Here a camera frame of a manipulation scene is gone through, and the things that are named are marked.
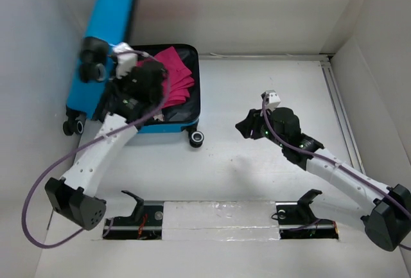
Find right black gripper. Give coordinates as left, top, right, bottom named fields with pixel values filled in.
left=234, top=106, right=286, bottom=148

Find pink shorts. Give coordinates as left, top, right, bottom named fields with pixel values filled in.
left=155, top=46, right=195, bottom=109

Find blue kids suitcase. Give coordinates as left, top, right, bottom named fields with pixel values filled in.
left=63, top=0, right=204, bottom=148

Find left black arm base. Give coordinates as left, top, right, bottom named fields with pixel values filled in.
left=102, top=190, right=164, bottom=241

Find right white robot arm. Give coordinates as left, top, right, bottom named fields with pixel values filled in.
left=235, top=107, right=410, bottom=252

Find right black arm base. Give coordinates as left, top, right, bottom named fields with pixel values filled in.
left=271, top=189, right=339, bottom=239

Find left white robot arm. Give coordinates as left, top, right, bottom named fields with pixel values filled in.
left=44, top=60, right=170, bottom=230

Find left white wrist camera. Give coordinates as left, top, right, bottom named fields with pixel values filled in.
left=112, top=42, right=137, bottom=79

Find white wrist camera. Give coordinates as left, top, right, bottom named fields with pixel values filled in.
left=112, top=42, right=137, bottom=79
left=261, top=90, right=281, bottom=111

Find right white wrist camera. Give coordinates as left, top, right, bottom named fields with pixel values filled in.
left=261, top=90, right=281, bottom=111

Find white cable tie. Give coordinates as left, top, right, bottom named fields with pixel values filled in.
left=209, top=53, right=232, bottom=58

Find aluminium frame rail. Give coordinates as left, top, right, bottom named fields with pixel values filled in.
left=320, top=55, right=365, bottom=173

